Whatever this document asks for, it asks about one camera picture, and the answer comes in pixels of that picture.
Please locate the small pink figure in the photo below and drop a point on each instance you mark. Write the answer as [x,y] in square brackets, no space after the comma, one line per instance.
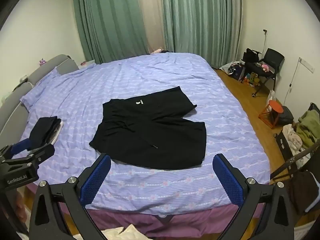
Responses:
[42,61]

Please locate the white shopping bag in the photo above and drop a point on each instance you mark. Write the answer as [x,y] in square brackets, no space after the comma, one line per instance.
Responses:
[231,68]

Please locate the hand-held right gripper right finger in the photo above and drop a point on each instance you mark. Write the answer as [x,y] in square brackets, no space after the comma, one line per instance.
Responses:
[228,182]

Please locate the pile of colourful toys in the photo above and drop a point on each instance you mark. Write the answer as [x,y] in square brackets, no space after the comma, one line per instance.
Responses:
[251,78]

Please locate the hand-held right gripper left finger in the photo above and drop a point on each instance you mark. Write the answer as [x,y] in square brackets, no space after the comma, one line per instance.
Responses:
[96,180]

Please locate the small pink plush toy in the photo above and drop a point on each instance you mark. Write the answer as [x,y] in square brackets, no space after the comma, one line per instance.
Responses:
[264,67]

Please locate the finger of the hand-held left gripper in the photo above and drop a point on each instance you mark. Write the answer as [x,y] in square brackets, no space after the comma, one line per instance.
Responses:
[41,152]
[23,145]

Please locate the black folding chair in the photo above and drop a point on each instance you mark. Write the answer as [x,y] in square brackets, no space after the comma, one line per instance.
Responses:
[275,57]

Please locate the white cloth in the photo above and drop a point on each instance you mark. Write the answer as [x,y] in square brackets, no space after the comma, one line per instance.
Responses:
[127,233]

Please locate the thin stand pole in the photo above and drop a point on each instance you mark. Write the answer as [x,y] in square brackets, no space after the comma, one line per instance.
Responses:
[265,40]

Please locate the pile of light clothes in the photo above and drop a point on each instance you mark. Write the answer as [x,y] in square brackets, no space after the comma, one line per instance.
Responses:
[292,137]

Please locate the beige curtain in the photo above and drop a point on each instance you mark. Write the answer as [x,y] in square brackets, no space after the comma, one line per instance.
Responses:
[150,12]

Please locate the dark brown garment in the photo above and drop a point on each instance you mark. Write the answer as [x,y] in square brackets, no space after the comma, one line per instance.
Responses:
[301,192]

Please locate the black pants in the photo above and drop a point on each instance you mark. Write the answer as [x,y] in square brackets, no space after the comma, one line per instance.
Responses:
[155,135]

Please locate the black backpack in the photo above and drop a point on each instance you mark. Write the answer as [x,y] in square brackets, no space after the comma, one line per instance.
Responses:
[286,115]

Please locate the white plastic bag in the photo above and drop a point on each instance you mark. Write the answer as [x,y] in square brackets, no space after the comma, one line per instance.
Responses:
[271,97]

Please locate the white wall trunking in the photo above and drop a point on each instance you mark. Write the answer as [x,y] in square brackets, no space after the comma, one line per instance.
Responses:
[306,65]

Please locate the orange stool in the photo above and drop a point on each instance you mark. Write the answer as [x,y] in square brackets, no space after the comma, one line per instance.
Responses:
[275,106]

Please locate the black storage box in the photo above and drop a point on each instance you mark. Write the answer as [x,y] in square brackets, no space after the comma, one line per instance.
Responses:
[282,145]

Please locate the bed with purple floral sheet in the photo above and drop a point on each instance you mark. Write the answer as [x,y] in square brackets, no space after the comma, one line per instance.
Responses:
[200,92]

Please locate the grey padded headboard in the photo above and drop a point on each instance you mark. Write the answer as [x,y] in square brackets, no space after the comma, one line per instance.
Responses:
[15,97]

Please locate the black bag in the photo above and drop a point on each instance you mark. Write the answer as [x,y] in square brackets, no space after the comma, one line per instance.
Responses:
[251,55]

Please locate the stack of folded dark clothes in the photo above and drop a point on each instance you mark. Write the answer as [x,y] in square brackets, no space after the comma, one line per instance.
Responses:
[46,128]

